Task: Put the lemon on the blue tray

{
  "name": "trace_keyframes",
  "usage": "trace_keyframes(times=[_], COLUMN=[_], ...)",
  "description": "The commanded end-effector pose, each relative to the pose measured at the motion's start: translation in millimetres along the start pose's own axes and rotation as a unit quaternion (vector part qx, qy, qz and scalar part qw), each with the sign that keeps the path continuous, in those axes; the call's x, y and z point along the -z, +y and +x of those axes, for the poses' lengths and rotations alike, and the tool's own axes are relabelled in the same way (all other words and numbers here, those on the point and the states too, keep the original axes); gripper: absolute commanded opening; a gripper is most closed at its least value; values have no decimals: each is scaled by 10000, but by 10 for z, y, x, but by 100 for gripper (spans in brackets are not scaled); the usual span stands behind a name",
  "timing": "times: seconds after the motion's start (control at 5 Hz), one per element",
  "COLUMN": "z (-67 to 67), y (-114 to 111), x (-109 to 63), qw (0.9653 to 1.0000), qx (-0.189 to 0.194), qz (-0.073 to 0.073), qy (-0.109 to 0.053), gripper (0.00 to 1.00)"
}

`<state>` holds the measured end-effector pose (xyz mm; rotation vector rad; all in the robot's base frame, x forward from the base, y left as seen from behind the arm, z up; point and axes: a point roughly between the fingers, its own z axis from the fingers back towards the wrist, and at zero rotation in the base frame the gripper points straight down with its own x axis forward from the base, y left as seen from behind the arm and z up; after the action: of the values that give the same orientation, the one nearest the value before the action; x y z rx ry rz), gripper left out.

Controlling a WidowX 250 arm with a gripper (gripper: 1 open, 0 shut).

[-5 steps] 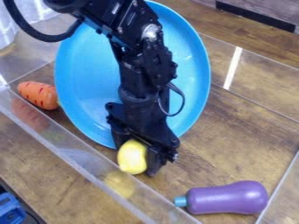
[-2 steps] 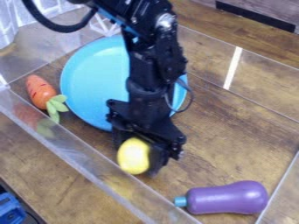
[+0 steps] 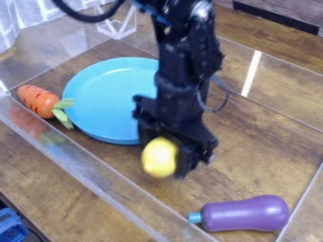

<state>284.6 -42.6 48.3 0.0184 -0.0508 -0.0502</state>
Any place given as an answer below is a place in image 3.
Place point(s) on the orange toy carrot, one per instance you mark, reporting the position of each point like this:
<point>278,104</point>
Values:
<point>46,103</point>

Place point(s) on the blue object at corner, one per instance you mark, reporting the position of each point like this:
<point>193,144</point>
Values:
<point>13,228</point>

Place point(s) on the purple toy eggplant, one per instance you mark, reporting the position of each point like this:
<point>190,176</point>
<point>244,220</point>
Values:
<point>264,213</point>

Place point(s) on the blue round tray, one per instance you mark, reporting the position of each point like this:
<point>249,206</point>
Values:
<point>102,89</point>

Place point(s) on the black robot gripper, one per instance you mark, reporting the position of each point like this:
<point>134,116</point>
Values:
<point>173,115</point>

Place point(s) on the yellow toy lemon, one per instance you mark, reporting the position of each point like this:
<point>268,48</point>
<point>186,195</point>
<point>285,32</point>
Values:
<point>160,157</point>

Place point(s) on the clear acrylic enclosure wall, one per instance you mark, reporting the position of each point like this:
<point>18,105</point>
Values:
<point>83,190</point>

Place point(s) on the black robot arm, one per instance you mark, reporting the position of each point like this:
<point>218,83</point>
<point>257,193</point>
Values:
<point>190,58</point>

